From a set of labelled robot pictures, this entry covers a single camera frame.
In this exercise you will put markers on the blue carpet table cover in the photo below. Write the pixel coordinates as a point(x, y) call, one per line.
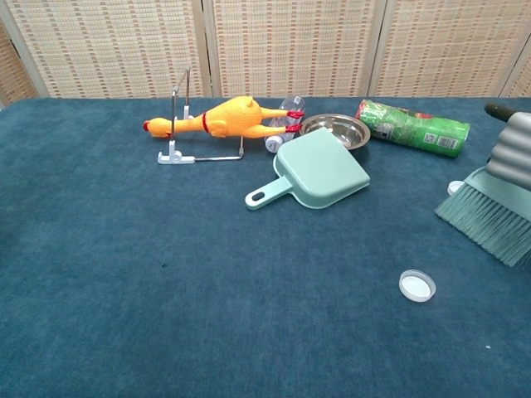
point(124, 269)

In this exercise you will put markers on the white round lid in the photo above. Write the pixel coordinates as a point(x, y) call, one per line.
point(453, 188)

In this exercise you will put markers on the yellow rubber chicken toy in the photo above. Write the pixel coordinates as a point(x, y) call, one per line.
point(232, 118)

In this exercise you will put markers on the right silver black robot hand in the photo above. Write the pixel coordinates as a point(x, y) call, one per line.
point(514, 153)

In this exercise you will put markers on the clear white plastic lid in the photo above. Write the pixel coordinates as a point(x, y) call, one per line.
point(417, 286)

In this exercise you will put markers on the green chips can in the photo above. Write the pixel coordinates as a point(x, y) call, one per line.
point(415, 128)

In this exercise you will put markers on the stainless steel bowl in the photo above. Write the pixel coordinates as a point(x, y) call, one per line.
point(352, 130)

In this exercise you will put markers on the mint green dustpan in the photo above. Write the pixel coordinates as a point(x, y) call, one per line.
point(319, 170)

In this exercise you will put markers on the clear plastic bottle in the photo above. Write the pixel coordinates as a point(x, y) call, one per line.
point(291, 104)

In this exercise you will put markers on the woven bamboo folding screen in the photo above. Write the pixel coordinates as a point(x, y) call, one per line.
point(290, 41)

